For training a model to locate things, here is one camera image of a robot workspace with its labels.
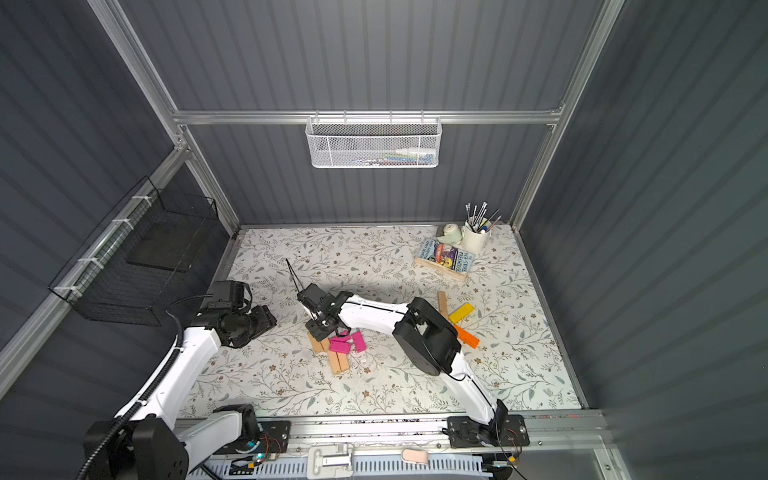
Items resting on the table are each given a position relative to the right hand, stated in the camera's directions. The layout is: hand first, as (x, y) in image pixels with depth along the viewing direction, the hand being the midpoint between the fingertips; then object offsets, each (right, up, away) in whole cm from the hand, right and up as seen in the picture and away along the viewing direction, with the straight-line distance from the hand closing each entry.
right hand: (320, 326), depth 91 cm
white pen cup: (+53, +26, +18) cm, 62 cm away
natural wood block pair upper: (+1, -5, -3) cm, 6 cm away
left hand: (-13, +2, -8) cm, 15 cm away
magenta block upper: (+8, -2, -8) cm, 11 cm away
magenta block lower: (+7, -5, -4) cm, 9 cm away
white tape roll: (+44, +29, +18) cm, 56 cm away
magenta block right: (+12, -5, 0) cm, 13 cm away
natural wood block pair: (+7, -9, -6) cm, 13 cm away
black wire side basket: (-43, +17, -18) cm, 50 cm away
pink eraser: (+28, -25, -22) cm, 43 cm away
